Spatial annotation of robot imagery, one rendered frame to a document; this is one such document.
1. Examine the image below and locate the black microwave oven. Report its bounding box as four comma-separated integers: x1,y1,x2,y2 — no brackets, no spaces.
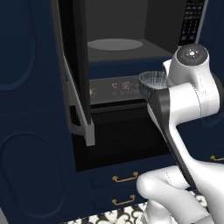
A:
57,0,210,64

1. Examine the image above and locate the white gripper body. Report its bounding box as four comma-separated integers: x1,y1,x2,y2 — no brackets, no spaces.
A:
162,59,174,78

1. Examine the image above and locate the black grey-framed microwave door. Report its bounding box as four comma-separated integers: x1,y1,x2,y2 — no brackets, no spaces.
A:
50,0,96,147

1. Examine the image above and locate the navy drawer front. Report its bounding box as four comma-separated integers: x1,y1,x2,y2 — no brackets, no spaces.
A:
93,191,147,210
177,123,224,165
92,166,143,188

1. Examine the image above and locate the grey microwave turntable plate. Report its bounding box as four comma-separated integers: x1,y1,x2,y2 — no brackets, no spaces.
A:
87,38,144,53

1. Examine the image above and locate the gold drawer handle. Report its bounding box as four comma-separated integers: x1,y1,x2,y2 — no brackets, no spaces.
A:
111,171,140,184
209,155,224,163
111,194,137,207

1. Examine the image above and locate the navy oval-panel cabinet door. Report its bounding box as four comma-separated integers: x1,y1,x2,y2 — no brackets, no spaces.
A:
199,0,224,130
0,0,60,115
0,115,77,224

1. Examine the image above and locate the black built-in oven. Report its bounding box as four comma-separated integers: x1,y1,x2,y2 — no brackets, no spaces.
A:
68,76,177,172

